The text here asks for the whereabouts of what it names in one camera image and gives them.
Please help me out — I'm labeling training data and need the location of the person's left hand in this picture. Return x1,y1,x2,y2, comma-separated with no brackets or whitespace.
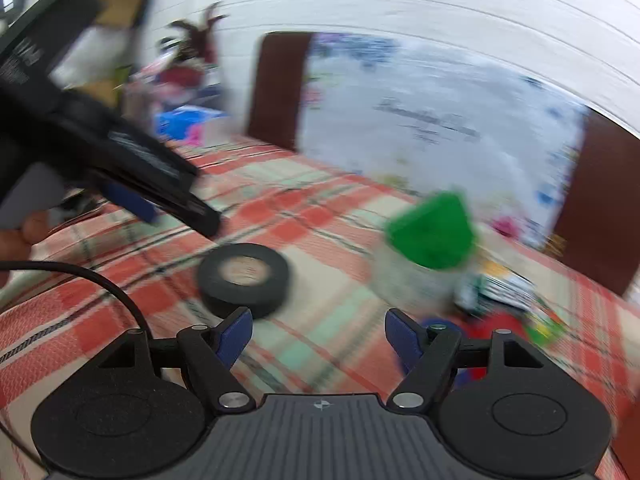
0,211,50,267

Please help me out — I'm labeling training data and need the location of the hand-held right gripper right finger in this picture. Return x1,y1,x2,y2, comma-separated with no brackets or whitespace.
384,309,551,411

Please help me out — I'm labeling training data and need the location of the colourful printed packet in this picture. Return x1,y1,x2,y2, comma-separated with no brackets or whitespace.
477,260,568,346

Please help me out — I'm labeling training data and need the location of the black cable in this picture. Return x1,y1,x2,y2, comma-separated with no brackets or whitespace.
0,261,151,341

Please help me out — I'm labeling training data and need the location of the patterned glass cup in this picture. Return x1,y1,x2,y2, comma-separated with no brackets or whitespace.
370,230,481,321

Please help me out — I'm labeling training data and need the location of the floral pillow in plastic bag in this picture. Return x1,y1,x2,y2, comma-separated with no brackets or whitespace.
297,32,588,251

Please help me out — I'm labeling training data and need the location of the blue tissue box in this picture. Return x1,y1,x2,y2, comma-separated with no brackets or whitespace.
152,105,228,146

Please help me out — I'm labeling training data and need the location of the plaid blanket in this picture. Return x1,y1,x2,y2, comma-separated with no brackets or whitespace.
0,135,640,480

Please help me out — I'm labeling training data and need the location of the black tape roll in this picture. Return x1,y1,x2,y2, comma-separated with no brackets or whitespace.
196,244,291,320

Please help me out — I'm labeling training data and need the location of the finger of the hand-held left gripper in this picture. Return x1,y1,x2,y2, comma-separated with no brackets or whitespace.
144,184,222,237
102,182,159,224

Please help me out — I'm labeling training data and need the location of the cardboard box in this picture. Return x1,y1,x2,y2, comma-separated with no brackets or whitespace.
60,0,151,106

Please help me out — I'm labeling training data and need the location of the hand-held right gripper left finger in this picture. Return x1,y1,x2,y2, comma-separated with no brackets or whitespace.
92,307,256,411

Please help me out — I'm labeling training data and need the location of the brown wooden headboard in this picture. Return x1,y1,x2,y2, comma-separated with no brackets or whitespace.
247,32,640,298

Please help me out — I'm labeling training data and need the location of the red and white plastic bag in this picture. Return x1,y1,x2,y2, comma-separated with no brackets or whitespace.
157,67,206,96

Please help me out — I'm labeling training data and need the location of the dark floral cloth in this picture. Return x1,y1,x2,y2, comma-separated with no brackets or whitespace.
50,187,108,228

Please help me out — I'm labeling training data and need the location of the red and blue plastic object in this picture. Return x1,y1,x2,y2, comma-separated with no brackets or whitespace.
422,310,501,386

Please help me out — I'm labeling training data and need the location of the dark red potted plant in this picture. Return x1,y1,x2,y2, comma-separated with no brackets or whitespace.
160,2,228,71

